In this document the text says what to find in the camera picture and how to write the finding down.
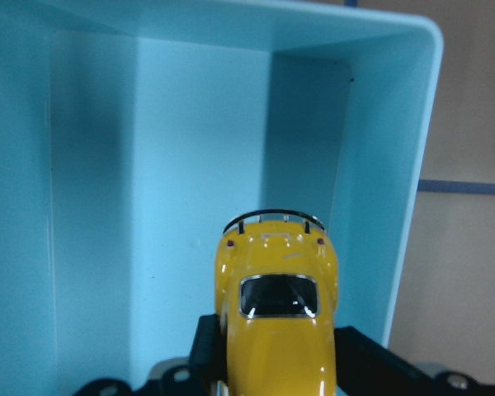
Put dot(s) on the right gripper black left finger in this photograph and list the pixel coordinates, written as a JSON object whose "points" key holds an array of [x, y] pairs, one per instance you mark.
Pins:
{"points": [[203, 372]]}

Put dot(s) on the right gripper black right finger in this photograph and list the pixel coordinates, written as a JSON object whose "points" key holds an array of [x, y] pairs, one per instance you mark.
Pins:
{"points": [[364, 367]]}

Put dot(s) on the yellow beetle toy car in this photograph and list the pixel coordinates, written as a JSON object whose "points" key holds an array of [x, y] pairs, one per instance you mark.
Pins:
{"points": [[275, 294]]}

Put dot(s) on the light blue plastic bin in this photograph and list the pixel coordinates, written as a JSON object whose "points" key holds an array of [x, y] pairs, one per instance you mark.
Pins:
{"points": [[131, 132]]}

